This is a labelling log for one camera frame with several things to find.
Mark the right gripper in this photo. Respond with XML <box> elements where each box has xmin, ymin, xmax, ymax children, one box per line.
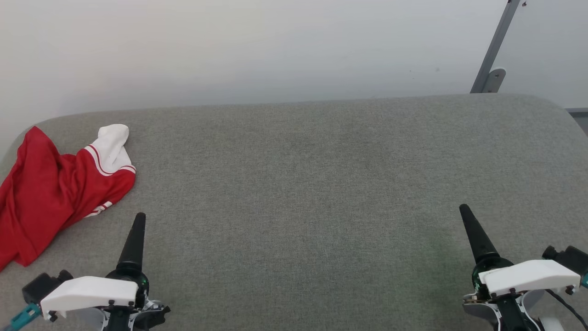
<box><xmin>459</xmin><ymin>204</ymin><xmax>545</xmax><ymax>331</ymax></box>

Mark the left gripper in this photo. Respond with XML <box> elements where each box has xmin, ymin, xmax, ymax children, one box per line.
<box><xmin>80</xmin><ymin>212</ymin><xmax>171</xmax><ymax>331</ymax></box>

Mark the red white sports shirt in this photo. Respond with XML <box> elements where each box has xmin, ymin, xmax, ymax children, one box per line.
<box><xmin>0</xmin><ymin>124</ymin><xmax>137</xmax><ymax>272</ymax></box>

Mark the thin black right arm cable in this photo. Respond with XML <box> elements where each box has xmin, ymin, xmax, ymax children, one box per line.
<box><xmin>546</xmin><ymin>289</ymin><xmax>588</xmax><ymax>331</ymax></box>

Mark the left camera cable teal plug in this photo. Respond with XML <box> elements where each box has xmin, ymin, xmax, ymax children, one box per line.
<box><xmin>2</xmin><ymin>303</ymin><xmax>41</xmax><ymax>331</ymax></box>

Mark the grey post foot bracket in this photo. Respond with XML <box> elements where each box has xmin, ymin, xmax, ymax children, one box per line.
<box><xmin>482</xmin><ymin>68</ymin><xmax>507</xmax><ymax>94</ymax></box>

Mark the grey metal wall post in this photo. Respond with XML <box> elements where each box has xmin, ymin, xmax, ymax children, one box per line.
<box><xmin>469</xmin><ymin>0</ymin><xmax>522</xmax><ymax>94</ymax></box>

